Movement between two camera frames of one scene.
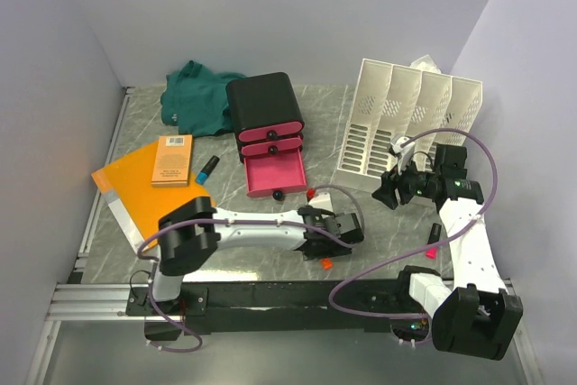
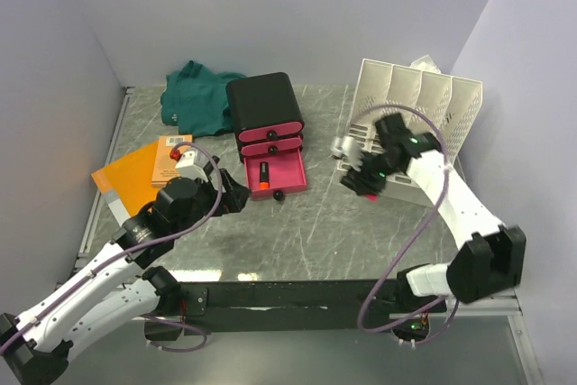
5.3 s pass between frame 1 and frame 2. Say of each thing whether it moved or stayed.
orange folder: stayed
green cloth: stayed
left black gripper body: moved
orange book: stayed
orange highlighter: moved
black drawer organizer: stayed
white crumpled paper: stayed
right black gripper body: moved
